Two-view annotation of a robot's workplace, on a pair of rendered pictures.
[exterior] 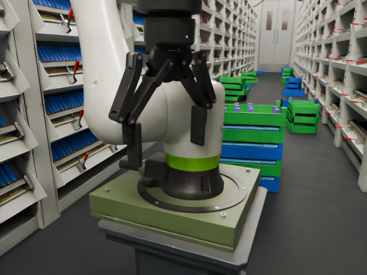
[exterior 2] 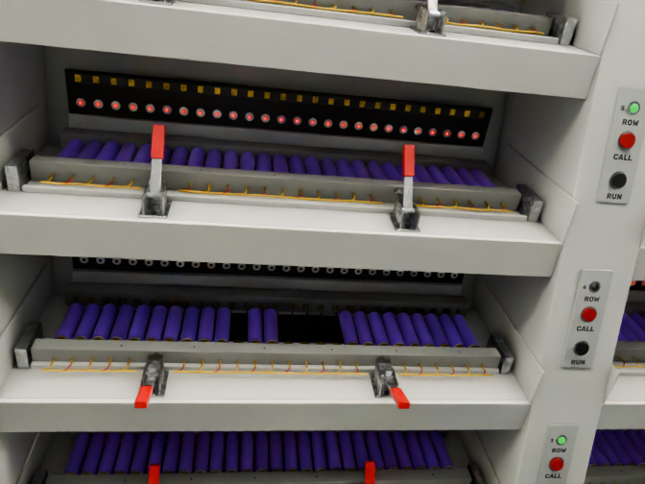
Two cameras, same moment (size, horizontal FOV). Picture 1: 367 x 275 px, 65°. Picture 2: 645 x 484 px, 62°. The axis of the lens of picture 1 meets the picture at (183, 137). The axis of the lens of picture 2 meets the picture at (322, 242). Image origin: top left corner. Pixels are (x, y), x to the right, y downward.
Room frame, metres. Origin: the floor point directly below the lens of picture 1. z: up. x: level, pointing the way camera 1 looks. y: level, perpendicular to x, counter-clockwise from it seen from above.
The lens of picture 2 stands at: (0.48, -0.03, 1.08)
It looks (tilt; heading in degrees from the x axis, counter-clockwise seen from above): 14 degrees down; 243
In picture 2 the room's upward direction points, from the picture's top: 5 degrees clockwise
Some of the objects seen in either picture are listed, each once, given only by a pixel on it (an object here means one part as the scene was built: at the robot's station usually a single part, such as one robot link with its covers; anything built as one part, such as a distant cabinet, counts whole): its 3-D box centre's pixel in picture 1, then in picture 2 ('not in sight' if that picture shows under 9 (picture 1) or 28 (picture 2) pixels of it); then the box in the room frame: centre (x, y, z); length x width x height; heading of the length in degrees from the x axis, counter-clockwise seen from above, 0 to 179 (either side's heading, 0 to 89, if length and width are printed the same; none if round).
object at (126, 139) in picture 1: (122, 129); not in sight; (0.40, 0.09, 0.52); 0.03 x 0.01 x 0.05; 133
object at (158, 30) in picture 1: (169, 49); not in sight; (0.45, 0.02, 0.63); 0.08 x 0.08 x 0.09
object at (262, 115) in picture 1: (249, 111); not in sight; (1.33, -0.31, 0.36); 0.30 x 0.20 x 0.08; 80
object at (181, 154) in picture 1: (188, 121); not in sight; (0.61, -0.01, 0.48); 0.16 x 0.13 x 0.19; 117
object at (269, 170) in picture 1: (246, 159); not in sight; (1.33, -0.31, 0.12); 0.30 x 0.20 x 0.08; 80
